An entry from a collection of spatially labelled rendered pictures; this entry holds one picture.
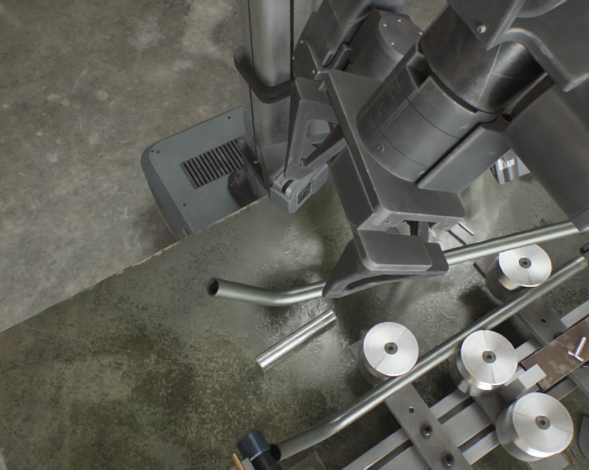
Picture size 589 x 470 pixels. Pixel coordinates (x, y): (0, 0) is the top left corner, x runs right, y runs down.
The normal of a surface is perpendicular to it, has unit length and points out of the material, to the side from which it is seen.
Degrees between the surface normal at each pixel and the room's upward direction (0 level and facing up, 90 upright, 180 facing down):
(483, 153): 90
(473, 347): 0
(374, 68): 70
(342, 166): 60
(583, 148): 53
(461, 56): 65
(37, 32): 0
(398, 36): 23
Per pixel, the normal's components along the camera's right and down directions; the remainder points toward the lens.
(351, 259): -0.95, 0.15
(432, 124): -0.29, 0.66
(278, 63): 0.51, 0.76
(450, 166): 0.27, 0.85
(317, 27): -0.88, 0.04
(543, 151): -0.78, 0.40
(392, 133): -0.61, 0.37
